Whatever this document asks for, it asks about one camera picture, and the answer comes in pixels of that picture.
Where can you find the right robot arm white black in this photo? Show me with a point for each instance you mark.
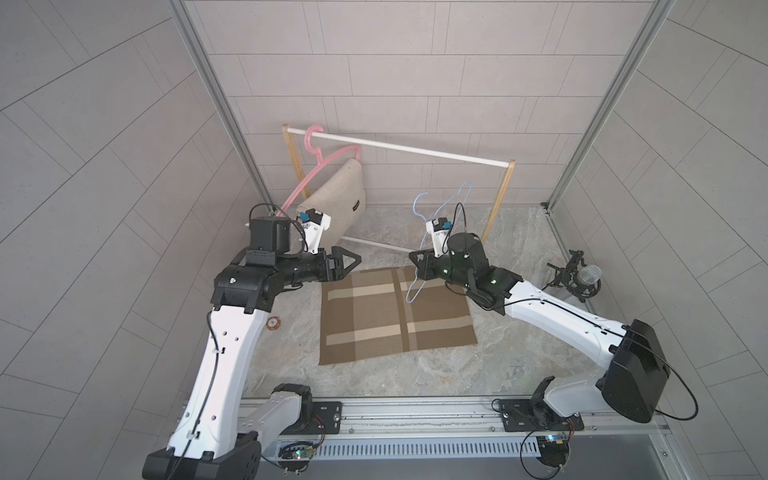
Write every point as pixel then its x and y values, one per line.
pixel 630 370

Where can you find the brown striped scarf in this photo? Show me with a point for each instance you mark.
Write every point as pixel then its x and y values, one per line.
pixel 385 311

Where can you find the right circuit board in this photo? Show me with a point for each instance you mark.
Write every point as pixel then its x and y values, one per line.
pixel 554 452

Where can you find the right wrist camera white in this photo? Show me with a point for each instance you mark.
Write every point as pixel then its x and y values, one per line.
pixel 438 230

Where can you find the left aluminium corner post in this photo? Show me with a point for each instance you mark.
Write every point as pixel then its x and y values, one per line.
pixel 196 50

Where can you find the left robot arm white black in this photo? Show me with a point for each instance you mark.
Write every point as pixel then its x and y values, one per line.
pixel 283 254

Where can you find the wooden clothes rack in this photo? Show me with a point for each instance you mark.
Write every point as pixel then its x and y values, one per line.
pixel 508 166

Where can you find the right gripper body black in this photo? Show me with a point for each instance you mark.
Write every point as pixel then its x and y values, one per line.
pixel 443 270

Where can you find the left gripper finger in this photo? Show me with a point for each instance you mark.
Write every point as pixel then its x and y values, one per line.
pixel 345 258
pixel 338 273

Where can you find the gold chess piece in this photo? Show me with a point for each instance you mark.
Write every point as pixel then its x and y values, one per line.
pixel 273 323

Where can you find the pink plastic hanger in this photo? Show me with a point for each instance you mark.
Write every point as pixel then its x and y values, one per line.
pixel 289 133

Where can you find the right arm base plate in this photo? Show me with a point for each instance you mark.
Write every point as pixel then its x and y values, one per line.
pixel 524 415

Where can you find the left circuit board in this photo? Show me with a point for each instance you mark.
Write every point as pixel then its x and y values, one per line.
pixel 296 457

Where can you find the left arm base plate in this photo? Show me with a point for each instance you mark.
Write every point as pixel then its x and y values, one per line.
pixel 324 417

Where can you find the aluminium corner post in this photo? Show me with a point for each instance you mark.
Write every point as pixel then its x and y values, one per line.
pixel 196 50
pixel 646 34

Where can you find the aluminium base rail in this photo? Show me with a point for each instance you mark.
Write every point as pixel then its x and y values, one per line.
pixel 461 418

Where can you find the beige scarf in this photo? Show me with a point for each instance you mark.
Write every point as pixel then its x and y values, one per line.
pixel 342 198

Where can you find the right aluminium corner post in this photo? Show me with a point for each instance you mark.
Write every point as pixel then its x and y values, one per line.
pixel 646 34

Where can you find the circuit board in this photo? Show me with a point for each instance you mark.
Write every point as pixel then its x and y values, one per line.
pixel 296 457
pixel 554 452

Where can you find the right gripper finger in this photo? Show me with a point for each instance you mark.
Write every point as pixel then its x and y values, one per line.
pixel 420 259
pixel 425 275

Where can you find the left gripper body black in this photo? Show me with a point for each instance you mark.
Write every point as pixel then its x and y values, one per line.
pixel 311 266

